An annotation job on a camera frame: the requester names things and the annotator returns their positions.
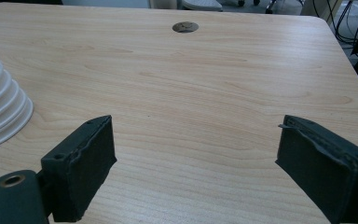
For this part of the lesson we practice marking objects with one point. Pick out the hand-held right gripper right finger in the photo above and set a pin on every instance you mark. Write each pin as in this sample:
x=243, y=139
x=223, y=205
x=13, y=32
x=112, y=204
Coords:
x=326, y=168

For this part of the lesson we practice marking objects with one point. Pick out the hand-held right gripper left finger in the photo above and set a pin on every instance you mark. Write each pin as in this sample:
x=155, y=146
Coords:
x=80, y=168

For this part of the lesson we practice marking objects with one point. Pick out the stack of white paper cups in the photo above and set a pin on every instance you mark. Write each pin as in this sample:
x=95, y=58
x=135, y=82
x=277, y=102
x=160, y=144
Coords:
x=0, y=102

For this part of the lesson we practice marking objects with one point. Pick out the grey chair base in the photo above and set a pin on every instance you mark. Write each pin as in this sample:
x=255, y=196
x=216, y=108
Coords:
x=202, y=4

